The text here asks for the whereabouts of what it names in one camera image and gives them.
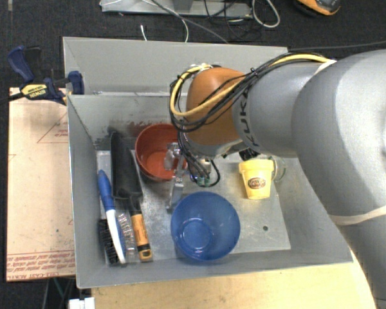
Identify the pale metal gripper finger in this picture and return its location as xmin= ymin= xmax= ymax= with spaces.
xmin=165 ymin=175 xmax=185 ymax=211
xmin=163 ymin=142 xmax=183 ymax=171

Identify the red-brown bowl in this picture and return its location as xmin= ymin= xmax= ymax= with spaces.
xmin=134 ymin=123 xmax=188 ymax=183

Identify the blue plastic bowl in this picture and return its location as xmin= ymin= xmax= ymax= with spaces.
xmin=170 ymin=191 xmax=241 ymax=264

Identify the yellow cup with round label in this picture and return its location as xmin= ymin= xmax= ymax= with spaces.
xmin=238 ymin=158 xmax=275 ymax=200

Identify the clear plastic tube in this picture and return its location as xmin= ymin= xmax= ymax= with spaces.
xmin=116 ymin=211 xmax=138 ymax=261

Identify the blue and white brush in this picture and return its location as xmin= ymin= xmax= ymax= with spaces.
xmin=96 ymin=169 xmax=128 ymax=266

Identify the grey metal bin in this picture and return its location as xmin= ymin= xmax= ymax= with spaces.
xmin=62 ymin=36 xmax=354 ymax=290

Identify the clear glass cup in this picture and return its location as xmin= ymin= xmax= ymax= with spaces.
xmin=266 ymin=155 xmax=288 ymax=183

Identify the brown cardboard board red print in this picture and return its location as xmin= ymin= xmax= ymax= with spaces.
xmin=5 ymin=87 xmax=77 ymax=283

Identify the black trowel with orange handle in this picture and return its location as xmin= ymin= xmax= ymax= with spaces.
xmin=109 ymin=130 xmax=154 ymax=263

